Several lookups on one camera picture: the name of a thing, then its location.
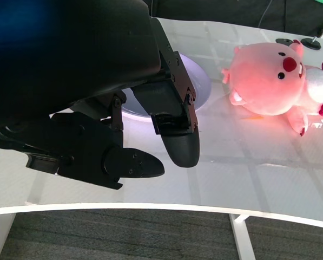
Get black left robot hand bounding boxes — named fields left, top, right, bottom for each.
left=0, top=0, right=201, bottom=191

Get pink plush pig doll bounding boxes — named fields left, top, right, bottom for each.
left=221, top=42, right=323, bottom=137

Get lavender round plate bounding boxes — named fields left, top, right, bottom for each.
left=122, top=53, right=213, bottom=120

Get black disc with metal stud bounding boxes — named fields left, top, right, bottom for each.
left=300, top=36, right=321, bottom=50

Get black backdrop curtain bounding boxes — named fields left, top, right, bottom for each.
left=146, top=0, right=323, bottom=37

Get white table leg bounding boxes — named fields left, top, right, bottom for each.
left=0, top=213, right=16, bottom=260
left=229, top=213, right=257, bottom=260

